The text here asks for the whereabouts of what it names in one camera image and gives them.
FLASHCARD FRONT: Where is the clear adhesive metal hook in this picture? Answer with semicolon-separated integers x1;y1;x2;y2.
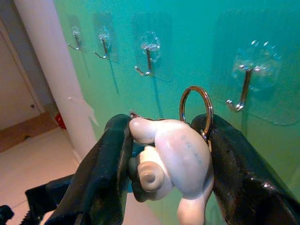
131;11;174;83
67;15;86;52
92;13;119;63
210;9;300;127

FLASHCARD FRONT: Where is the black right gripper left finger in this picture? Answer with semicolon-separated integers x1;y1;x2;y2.
50;114;135;225

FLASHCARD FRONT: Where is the clear tape strip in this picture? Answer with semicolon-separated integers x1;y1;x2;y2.
67;96;99;126

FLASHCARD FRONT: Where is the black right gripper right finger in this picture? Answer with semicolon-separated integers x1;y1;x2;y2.
191;114;300;225

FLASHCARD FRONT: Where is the keyring with pink figurine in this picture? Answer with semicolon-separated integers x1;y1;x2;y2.
127;85;215;225

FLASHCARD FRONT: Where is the green wall board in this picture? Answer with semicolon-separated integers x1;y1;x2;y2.
53;0;300;225

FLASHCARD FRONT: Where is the small red object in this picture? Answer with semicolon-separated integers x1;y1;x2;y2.
55;113;67;129

